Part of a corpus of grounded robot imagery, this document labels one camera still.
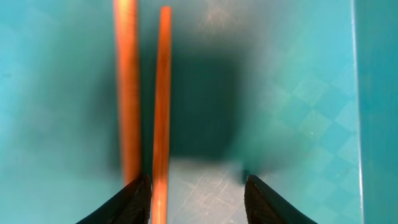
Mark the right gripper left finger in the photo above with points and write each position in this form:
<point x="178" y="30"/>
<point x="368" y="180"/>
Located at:
<point x="131" y="205"/>

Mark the teal serving tray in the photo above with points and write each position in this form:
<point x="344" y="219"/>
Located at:
<point x="302" y="94"/>

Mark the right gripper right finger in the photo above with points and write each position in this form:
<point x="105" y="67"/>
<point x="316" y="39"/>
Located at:
<point x="265" y="206"/>

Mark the wooden chopstick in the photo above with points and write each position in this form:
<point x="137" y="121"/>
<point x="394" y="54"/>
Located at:
<point x="128" y="87"/>
<point x="160" y="170"/>

